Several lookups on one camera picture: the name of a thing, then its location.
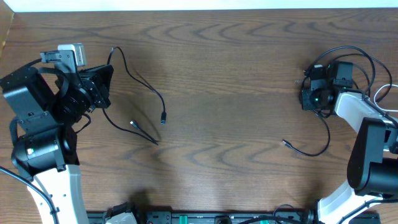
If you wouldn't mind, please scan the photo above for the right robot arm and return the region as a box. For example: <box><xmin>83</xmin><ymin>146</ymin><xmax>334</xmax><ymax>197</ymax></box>
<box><xmin>300</xmin><ymin>61</ymin><xmax>397</xmax><ymax>223</ymax></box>

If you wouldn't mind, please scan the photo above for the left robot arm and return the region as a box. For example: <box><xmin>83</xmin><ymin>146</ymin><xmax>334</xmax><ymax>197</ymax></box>
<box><xmin>1</xmin><ymin>65</ymin><xmax>113</xmax><ymax>223</ymax></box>

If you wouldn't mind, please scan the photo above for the white USB cable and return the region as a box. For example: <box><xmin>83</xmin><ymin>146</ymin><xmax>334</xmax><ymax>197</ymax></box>
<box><xmin>373</xmin><ymin>83</ymin><xmax>398</xmax><ymax>113</ymax></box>

